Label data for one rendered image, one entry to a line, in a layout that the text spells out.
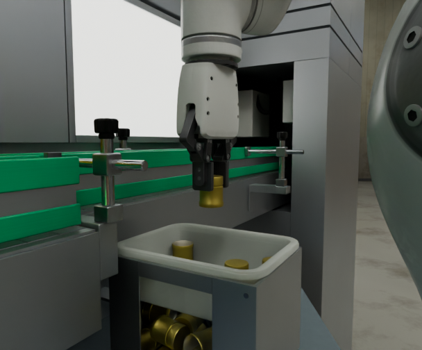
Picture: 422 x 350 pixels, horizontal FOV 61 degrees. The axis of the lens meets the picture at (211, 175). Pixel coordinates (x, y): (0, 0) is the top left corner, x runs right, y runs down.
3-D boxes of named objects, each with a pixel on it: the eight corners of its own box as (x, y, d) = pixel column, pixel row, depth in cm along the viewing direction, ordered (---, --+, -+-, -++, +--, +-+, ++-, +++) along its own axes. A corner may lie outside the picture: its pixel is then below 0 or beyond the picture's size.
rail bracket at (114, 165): (62, 210, 51) (58, 121, 50) (154, 223, 43) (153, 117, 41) (42, 214, 48) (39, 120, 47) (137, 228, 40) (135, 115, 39)
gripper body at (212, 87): (207, 67, 56) (207, 139, 57) (166, 54, 48) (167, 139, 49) (251, 62, 52) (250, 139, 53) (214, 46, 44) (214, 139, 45)
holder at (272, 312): (156, 305, 68) (155, 225, 67) (299, 346, 54) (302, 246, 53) (83, 351, 53) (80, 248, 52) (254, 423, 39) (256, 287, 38)
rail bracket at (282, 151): (248, 207, 108) (249, 132, 106) (304, 213, 99) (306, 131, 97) (242, 210, 104) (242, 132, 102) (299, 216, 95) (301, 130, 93)
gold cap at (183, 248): (195, 240, 61) (195, 265, 61) (175, 239, 62) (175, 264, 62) (191, 246, 58) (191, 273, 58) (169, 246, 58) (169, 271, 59)
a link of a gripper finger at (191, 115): (200, 92, 49) (212, 127, 52) (171, 119, 44) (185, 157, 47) (207, 91, 49) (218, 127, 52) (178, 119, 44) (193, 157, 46)
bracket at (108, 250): (73, 260, 51) (71, 211, 50) (122, 272, 46) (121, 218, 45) (50, 267, 48) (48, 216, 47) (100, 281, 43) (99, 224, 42)
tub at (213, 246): (179, 268, 65) (179, 221, 64) (302, 294, 53) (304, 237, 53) (107, 306, 50) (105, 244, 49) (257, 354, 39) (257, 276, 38)
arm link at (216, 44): (204, 53, 56) (204, 73, 56) (168, 39, 48) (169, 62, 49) (252, 46, 51) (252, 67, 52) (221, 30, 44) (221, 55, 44)
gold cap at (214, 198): (228, 205, 53) (228, 175, 52) (215, 208, 50) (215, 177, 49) (207, 203, 54) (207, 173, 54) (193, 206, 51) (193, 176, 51)
